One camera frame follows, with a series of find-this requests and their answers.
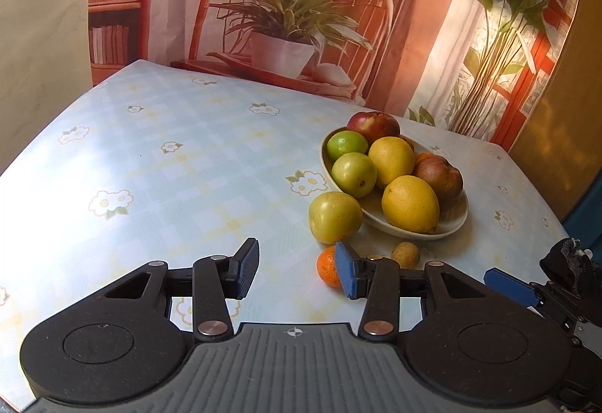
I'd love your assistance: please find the pale yellow-green apple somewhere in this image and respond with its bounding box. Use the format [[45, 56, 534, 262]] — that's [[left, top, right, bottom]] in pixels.
[[331, 152, 377, 199]]

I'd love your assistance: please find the blue curtain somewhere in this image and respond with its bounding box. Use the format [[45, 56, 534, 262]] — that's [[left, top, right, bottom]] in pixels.
[[563, 185, 602, 253]]

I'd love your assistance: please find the floral blue tablecloth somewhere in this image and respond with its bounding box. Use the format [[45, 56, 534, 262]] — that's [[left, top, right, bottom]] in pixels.
[[0, 58, 570, 409]]

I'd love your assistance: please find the small orange mandarin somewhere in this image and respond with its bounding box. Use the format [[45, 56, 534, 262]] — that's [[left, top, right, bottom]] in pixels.
[[399, 135, 415, 151]]

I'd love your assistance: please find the wooden cabinet panel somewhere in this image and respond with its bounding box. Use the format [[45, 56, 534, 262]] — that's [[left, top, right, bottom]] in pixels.
[[510, 0, 601, 219]]

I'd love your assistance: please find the printed room backdrop cloth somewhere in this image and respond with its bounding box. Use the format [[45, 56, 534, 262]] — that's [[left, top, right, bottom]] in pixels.
[[88, 0, 579, 148]]

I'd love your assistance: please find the small tan longan fruit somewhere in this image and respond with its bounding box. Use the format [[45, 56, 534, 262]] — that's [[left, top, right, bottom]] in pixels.
[[391, 242, 420, 269]]

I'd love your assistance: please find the yellow lemon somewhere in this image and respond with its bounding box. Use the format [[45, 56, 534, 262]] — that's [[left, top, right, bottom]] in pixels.
[[382, 175, 440, 234], [368, 137, 415, 189]]

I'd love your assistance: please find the cream round plate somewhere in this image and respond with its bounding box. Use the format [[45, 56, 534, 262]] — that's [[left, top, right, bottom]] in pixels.
[[321, 128, 468, 240]]

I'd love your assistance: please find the dull brownish red apple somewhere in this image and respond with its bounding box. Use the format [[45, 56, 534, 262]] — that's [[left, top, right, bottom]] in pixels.
[[412, 154, 463, 212]]

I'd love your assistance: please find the green apple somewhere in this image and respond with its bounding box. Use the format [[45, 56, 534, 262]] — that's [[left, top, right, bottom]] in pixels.
[[327, 130, 369, 161]]

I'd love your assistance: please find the black fabric item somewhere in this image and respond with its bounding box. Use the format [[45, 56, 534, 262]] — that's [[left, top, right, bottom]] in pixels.
[[540, 238, 601, 301]]

